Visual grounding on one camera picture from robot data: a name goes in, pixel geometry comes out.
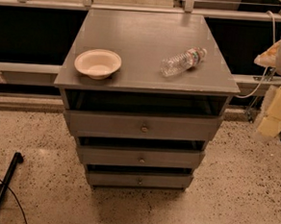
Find grey bottom drawer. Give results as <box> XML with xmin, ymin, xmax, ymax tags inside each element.
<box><xmin>86</xmin><ymin>171</ymin><xmax>192</xmax><ymax>189</ymax></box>

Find grey drawer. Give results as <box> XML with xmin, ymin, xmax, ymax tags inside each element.
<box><xmin>76</xmin><ymin>146</ymin><xmax>205</xmax><ymax>169</ymax></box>
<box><xmin>64</xmin><ymin>110</ymin><xmax>222</xmax><ymax>141</ymax></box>
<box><xmin>86</xmin><ymin>171</ymin><xmax>192</xmax><ymax>189</ymax></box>

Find grey wooden drawer cabinet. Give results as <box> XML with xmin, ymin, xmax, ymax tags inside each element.
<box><xmin>47</xmin><ymin>4</ymin><xmax>246</xmax><ymax>197</ymax></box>

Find grey top drawer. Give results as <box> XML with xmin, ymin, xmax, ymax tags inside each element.
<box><xmin>64</xmin><ymin>110</ymin><xmax>222</xmax><ymax>141</ymax></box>

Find grey middle drawer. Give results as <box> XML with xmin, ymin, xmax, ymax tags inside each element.
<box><xmin>76</xmin><ymin>146</ymin><xmax>205</xmax><ymax>169</ymax></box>

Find clear plastic water bottle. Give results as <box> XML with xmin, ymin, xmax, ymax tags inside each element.
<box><xmin>161</xmin><ymin>47</ymin><xmax>208</xmax><ymax>77</ymax></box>

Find white paper bowl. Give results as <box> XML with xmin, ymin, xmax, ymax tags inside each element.
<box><xmin>74</xmin><ymin>49</ymin><xmax>122</xmax><ymax>80</ymax></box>

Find black metal stand leg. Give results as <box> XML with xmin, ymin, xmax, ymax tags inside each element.
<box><xmin>0</xmin><ymin>150</ymin><xmax>26</xmax><ymax>224</ymax></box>

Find grey metal railing frame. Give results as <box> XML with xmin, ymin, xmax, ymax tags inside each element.
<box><xmin>0</xmin><ymin>0</ymin><xmax>281</xmax><ymax>132</ymax></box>

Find black floor cable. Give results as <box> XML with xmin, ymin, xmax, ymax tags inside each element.
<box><xmin>0</xmin><ymin>163</ymin><xmax>34</xmax><ymax>224</ymax></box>

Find white hanging cable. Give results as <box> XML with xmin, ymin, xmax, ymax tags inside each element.
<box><xmin>234</xmin><ymin>9</ymin><xmax>281</xmax><ymax>103</ymax></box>

